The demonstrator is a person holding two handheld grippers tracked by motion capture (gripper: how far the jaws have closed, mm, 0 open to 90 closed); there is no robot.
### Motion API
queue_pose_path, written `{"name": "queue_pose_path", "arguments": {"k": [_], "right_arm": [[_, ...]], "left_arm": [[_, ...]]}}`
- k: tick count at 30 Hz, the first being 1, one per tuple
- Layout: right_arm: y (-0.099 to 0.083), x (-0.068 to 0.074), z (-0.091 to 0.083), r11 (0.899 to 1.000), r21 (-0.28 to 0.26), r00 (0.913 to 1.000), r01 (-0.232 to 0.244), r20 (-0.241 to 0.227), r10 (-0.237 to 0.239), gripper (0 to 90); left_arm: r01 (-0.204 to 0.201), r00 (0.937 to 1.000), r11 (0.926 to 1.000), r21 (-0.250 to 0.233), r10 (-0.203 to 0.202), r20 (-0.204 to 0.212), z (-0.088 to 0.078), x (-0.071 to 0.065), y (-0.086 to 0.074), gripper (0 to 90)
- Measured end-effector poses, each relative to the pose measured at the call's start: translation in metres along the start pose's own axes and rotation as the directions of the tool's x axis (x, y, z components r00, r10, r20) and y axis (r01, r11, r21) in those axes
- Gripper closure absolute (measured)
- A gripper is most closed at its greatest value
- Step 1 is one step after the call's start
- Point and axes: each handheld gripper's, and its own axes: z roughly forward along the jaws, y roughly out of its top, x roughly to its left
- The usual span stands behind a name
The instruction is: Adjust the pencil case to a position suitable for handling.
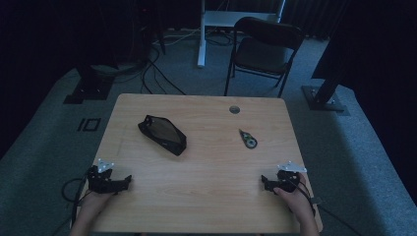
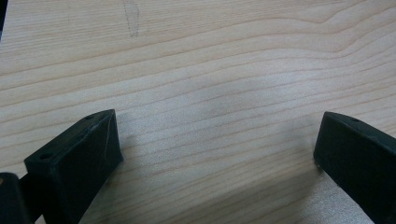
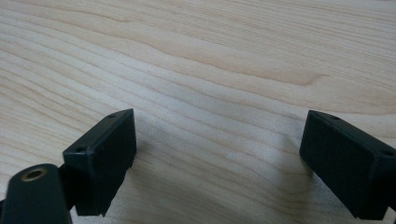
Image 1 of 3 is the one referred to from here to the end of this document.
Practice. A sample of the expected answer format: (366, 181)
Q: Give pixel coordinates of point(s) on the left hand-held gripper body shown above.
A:
(100, 182)

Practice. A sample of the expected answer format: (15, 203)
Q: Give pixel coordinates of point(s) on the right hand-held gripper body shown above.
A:
(288, 178)

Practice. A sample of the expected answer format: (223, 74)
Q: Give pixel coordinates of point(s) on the person's left hand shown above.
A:
(93, 200)

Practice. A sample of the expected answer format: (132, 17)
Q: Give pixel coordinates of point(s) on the person's right hand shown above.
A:
(295, 198)

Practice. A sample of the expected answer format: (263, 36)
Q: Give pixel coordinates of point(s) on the small black key fob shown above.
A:
(249, 139)

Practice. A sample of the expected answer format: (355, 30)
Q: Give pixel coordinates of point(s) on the black floor tape marking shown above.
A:
(89, 125)

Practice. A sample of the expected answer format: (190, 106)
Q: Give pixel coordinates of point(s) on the black pencil case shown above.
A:
(163, 135)

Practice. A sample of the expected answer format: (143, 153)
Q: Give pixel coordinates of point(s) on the black slanted stand with base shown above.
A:
(324, 91)

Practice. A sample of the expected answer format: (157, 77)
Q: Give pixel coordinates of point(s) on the black folding chair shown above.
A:
(262, 52)

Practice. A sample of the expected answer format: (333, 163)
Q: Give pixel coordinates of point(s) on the black stand with base plate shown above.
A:
(90, 87)

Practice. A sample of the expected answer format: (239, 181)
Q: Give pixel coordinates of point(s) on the white desk frame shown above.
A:
(226, 18)

